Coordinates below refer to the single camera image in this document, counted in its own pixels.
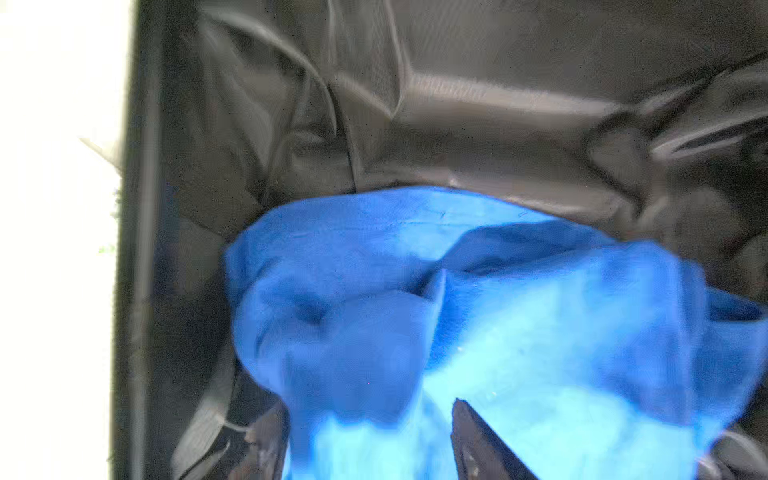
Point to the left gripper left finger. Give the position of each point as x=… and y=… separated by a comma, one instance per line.
x=266, y=440

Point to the blue shirt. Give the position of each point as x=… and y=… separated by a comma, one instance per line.
x=370, y=314

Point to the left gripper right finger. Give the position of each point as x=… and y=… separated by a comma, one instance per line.
x=479, y=452

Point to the blue suitcase with black lining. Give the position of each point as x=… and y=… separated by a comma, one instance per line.
x=645, y=119

